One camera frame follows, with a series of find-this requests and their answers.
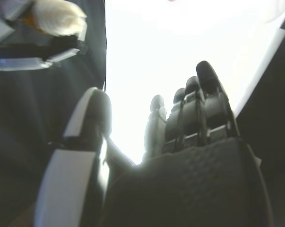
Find toy ice cream cone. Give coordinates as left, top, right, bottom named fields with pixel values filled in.
left=24, top=0, right=88, bottom=38

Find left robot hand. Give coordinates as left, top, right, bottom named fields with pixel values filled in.
left=34, top=60, right=275, bottom=227

